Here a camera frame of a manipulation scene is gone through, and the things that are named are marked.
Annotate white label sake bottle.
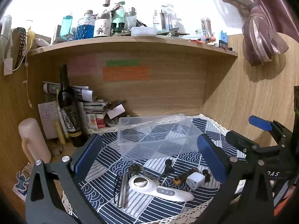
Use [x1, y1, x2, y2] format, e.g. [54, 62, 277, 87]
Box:
[93, 0, 112, 38]

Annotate green sticky note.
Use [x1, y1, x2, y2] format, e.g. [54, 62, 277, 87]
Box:
[106, 60, 141, 67]

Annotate white cable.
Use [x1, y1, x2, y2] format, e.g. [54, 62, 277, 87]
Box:
[23, 58, 33, 108]

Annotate braided headband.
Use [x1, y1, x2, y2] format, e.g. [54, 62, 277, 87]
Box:
[14, 27, 27, 71]

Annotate white card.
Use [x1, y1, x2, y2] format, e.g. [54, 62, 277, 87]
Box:
[106, 104, 126, 119]

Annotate black clip microphone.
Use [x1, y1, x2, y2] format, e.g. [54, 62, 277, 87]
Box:
[157, 159, 174, 182]

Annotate pile of papers and booklets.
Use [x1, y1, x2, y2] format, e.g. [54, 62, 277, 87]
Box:
[43, 81, 111, 130]

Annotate yellow tube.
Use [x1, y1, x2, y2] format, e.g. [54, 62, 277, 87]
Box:
[54, 121, 67, 144]

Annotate white handwritten note sheet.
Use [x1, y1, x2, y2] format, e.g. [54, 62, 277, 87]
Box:
[38, 101, 63, 139]

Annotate white power adapter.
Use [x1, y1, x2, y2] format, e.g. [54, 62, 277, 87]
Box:
[186, 172, 205, 188]

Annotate blue faceted glass bottle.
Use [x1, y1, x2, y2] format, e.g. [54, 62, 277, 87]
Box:
[75, 10, 96, 40]

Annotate metal keychain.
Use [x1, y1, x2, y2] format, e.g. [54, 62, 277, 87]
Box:
[128, 163, 157, 183]

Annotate dark wine bottle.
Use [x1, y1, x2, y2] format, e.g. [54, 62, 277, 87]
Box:
[57, 65, 88, 147]

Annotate pink sticky note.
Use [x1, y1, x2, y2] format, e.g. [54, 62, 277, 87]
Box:
[68, 56, 97, 76]

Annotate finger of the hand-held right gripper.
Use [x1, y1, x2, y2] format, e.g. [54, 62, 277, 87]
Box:
[226, 131, 261, 160]
[248, 115, 279, 134]

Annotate clear small bottle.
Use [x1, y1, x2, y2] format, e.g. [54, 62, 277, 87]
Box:
[126, 7, 137, 31]

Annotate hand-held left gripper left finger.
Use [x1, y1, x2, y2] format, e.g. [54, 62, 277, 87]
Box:
[25, 134, 110, 224]

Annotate clear acrylic organizer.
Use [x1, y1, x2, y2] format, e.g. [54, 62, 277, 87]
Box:
[153, 4, 178, 31]

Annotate green binoculars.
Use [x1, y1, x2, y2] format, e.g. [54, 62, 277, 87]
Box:
[112, 22, 128, 34]

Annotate clear plastic storage box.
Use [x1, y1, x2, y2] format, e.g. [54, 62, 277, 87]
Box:
[117, 113, 204, 161]

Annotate blue patterned tablecloth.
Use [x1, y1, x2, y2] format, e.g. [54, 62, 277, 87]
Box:
[61, 114, 246, 224]

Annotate white tag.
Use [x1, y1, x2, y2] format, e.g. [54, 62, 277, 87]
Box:
[3, 58, 13, 76]

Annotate white handheld massager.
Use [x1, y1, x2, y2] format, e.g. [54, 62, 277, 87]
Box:
[128, 175, 195, 201]

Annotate cream cylindrical mug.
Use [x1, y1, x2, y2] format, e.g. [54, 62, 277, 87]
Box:
[18, 118, 52, 164]

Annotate green pump bottle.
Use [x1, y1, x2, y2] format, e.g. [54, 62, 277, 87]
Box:
[112, 2, 126, 24]

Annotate blue cartoon sticker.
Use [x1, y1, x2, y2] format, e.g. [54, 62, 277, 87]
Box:
[13, 170, 31, 201]

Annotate orange sticky note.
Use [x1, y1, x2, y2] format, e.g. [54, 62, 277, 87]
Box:
[102, 66, 150, 82]

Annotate white flat box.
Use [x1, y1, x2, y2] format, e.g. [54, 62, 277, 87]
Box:
[131, 27, 157, 37]

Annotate silver metal cylinder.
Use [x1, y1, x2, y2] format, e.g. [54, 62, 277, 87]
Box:
[114, 173, 130, 209]

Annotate tall clear blue bottle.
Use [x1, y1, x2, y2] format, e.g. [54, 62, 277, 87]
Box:
[60, 12, 73, 38]

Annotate glass jar with tools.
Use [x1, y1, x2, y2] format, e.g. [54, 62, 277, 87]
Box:
[200, 17, 214, 37]

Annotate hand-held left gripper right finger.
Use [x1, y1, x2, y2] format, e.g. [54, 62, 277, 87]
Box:
[180, 134, 275, 224]

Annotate mauve tied curtain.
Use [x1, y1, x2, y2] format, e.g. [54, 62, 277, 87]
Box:
[204, 0, 299, 67]

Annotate blue small box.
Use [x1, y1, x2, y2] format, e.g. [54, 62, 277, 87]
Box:
[218, 30, 228, 48]

